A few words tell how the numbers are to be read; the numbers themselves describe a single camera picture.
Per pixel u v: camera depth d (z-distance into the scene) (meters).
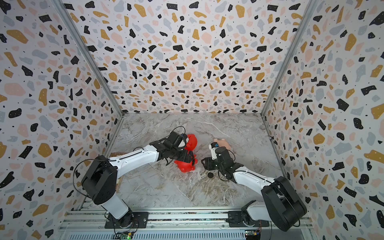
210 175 0.90
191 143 0.97
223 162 0.68
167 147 0.67
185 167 0.86
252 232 0.71
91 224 0.73
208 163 0.78
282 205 0.42
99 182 0.45
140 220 0.74
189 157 0.79
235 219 0.74
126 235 0.70
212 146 0.80
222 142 0.94
